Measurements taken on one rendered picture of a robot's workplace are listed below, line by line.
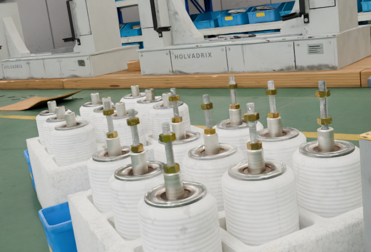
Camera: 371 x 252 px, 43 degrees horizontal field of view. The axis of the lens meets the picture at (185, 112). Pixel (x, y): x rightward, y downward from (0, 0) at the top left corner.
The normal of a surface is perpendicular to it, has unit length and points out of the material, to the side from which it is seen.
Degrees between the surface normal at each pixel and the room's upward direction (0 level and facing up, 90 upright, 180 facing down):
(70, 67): 90
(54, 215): 88
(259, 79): 90
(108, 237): 0
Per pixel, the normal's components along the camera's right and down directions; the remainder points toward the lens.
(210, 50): -0.61, 0.23
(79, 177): 0.43, 0.13
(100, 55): 0.78, 0.03
